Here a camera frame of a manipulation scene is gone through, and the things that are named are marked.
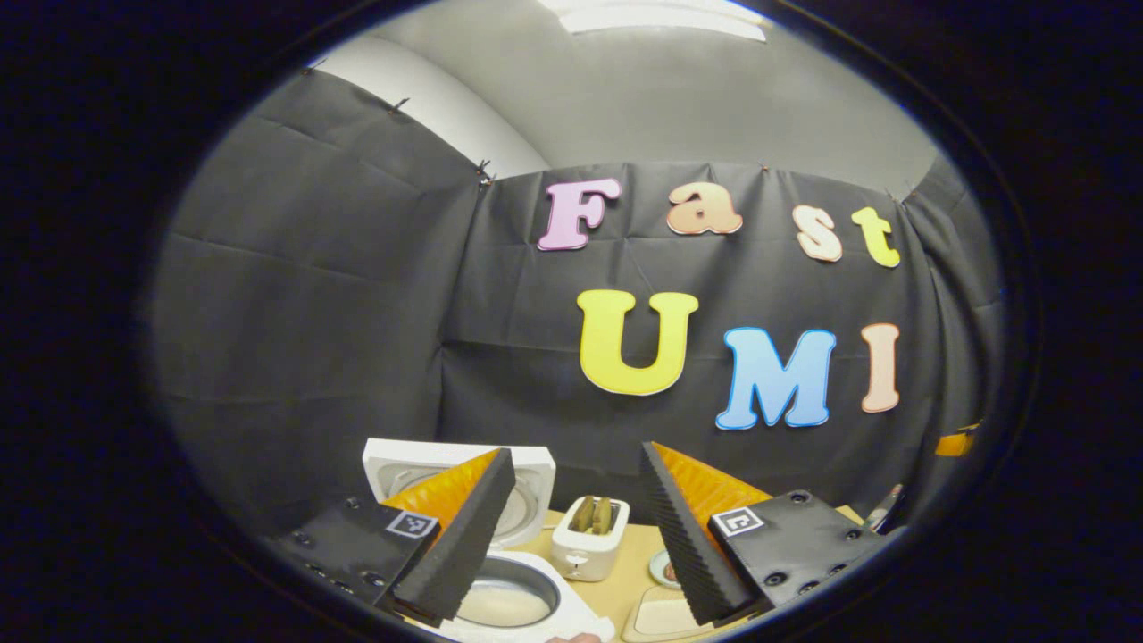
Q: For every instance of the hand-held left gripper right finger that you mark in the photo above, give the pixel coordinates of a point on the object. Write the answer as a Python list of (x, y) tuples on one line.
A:
[(688, 545)]

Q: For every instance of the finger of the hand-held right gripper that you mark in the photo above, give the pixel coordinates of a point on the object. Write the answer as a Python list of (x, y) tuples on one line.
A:
[(955, 443)]

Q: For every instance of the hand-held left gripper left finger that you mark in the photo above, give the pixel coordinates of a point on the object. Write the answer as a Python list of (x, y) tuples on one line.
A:
[(464, 545)]

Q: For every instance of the white rice cooker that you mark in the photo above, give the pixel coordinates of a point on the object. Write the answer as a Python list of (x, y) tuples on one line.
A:
[(571, 598)]

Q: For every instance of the light green plate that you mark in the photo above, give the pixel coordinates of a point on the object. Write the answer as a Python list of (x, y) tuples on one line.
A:
[(656, 567)]

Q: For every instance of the brown bread slice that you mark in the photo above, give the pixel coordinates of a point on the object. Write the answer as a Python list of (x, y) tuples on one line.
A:
[(604, 516), (583, 515)]

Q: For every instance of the clear water bottle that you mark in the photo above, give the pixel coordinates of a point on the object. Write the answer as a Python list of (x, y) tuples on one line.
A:
[(884, 509)]

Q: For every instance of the white toaster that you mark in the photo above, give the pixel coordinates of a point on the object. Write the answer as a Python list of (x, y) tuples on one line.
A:
[(589, 554)]

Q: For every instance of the clear glass tray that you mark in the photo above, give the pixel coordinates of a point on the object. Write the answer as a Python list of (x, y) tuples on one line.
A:
[(629, 625)]

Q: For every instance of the black backdrop cloth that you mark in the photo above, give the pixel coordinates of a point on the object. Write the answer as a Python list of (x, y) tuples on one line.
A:
[(357, 313)]

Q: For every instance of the ceiling light panel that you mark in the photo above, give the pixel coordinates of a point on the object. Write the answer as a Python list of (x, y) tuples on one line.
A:
[(661, 18)]

